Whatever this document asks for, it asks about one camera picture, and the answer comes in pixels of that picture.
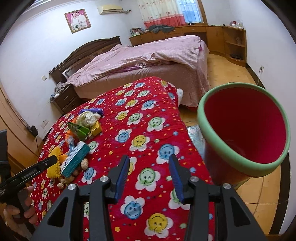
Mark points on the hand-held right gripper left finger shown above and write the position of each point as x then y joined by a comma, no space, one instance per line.
125,172

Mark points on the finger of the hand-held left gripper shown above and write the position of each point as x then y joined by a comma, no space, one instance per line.
47,163

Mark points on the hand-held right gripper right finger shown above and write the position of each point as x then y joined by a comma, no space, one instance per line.
175,177

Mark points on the yellow mesh scrubber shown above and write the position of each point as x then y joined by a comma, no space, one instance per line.
54,172

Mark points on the green triangular box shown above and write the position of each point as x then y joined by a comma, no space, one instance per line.
79,132

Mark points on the yellow cardboard box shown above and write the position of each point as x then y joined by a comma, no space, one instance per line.
96,130

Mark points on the red bin with green rim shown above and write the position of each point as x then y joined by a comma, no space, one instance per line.
242,120

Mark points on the person's left hand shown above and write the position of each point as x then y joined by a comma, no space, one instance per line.
10,214

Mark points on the teal cardboard box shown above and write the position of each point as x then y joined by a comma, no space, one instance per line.
74,160

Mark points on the blue packet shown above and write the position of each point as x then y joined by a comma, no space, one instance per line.
72,144

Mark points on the black charger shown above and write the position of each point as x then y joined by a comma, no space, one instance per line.
33,131

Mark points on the walnut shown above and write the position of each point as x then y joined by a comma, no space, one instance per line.
84,164

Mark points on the silver foil sheet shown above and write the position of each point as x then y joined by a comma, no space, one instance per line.
195,139

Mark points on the wooden wardrobe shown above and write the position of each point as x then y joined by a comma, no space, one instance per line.
13,120

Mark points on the white crumpled plastic bag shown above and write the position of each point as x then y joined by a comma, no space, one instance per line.
87,118

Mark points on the dark wooden nightstand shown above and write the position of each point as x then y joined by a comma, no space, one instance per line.
67,100

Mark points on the purple wrapper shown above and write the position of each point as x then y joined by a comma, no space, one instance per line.
92,110

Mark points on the crumpled clothes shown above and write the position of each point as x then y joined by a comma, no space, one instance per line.
59,88

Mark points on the white cloth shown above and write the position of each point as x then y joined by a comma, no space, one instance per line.
180,96

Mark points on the bed base with mattress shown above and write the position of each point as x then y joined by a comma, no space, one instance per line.
148,78

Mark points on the dark wooden headboard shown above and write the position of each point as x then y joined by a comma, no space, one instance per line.
76,52

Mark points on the bed with pink bedding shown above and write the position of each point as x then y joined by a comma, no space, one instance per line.
138,55

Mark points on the flat black device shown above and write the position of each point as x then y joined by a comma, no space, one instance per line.
235,56

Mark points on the wooden corner shelf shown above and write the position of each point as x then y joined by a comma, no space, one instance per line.
229,49

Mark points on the dark grey clothes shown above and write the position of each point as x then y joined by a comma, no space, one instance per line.
161,28

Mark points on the long wooden desk cabinet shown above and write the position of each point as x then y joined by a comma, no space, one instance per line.
198,30

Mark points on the glass jar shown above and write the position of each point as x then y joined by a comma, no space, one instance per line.
238,41

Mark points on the floral curtain with red hem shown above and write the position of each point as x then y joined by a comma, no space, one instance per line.
159,11

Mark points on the small items on shelf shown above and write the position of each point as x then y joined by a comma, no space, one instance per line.
236,24

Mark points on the window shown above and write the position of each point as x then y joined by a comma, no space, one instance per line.
192,10

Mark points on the low white wall socket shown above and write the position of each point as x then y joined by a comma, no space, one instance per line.
45,123

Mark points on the white wall switch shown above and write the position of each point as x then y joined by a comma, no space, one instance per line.
43,77

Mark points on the standing photo frame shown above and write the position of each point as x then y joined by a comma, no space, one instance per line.
136,31

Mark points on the framed wall photo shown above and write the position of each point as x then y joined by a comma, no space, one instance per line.
78,20

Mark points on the wall air conditioner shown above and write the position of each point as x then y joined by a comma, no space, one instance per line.
110,9

